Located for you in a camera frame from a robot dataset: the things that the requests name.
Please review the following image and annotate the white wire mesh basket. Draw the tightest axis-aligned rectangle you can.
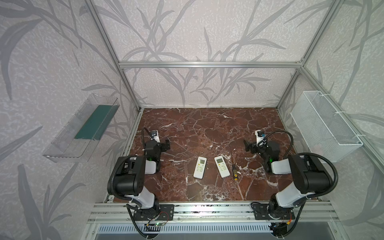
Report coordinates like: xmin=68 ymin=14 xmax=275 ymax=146
xmin=291 ymin=91 xmax=363 ymax=163

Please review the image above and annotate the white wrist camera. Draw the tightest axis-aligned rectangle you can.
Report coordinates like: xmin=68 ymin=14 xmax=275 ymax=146
xmin=150 ymin=130 xmax=160 ymax=143
xmin=255 ymin=130 xmax=266 ymax=143

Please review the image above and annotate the aluminium mounting rail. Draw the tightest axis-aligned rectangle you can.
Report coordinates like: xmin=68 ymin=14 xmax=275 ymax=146
xmin=87 ymin=201 xmax=340 ymax=224

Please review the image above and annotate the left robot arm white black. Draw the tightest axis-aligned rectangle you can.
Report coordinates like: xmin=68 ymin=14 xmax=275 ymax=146
xmin=107 ymin=128 xmax=171 ymax=215

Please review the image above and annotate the clear plastic wall bin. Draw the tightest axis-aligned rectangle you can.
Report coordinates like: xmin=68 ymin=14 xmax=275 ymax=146
xmin=43 ymin=94 xmax=120 ymax=163

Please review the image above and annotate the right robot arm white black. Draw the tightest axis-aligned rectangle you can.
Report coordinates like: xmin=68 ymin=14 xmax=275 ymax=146
xmin=243 ymin=130 xmax=339 ymax=215

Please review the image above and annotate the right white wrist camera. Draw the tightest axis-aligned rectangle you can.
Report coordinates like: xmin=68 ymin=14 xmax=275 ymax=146
xmin=255 ymin=130 xmax=266 ymax=143

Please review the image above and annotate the black yellow screwdriver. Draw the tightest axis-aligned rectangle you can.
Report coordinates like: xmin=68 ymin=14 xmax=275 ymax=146
xmin=232 ymin=156 xmax=239 ymax=181

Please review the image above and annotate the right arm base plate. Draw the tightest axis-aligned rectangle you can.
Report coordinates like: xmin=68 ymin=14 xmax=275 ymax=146
xmin=251 ymin=202 xmax=296 ymax=222

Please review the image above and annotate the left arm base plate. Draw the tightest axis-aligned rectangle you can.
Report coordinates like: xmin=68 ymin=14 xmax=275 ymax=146
xmin=133 ymin=204 xmax=175 ymax=221

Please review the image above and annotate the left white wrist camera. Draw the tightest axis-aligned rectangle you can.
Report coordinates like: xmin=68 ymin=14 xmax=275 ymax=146
xmin=150 ymin=130 xmax=160 ymax=143

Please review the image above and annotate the white remote control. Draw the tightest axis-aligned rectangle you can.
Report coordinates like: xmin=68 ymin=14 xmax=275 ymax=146
xmin=214 ymin=156 xmax=230 ymax=178
xmin=193 ymin=157 xmax=207 ymax=180

